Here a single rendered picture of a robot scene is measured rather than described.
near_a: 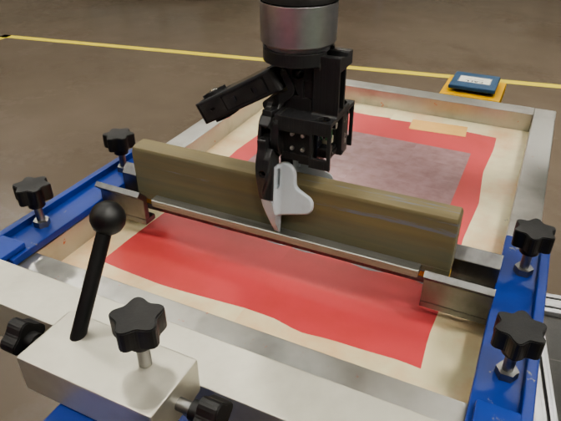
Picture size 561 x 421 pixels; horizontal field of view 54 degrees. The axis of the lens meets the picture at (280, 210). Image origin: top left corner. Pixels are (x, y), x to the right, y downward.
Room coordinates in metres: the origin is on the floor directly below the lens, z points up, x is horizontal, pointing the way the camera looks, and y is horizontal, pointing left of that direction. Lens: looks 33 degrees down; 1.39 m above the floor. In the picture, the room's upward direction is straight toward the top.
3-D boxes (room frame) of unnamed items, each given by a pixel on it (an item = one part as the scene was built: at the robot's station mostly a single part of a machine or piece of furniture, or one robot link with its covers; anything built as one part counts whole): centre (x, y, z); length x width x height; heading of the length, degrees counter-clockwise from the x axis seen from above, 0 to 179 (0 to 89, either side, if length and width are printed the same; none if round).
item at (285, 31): (0.55, -0.02, 1.26); 0.08 x 0.08 x 0.05
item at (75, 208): (0.65, 0.27, 0.98); 0.30 x 0.05 x 0.07; 155
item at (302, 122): (0.54, -0.03, 1.18); 0.09 x 0.08 x 0.12; 65
